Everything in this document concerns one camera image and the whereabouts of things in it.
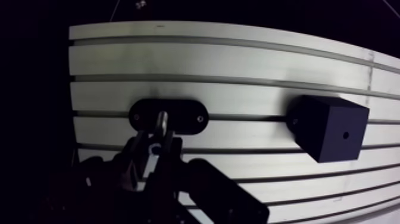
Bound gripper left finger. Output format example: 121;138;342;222
40;130;151;224

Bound black oval holder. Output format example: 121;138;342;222
128;98;210;136

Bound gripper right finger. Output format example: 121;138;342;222
146;130;270;224

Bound steel bolt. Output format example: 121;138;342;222
155;110;170;139

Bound dark blue-grey block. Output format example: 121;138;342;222
285;95;370;164

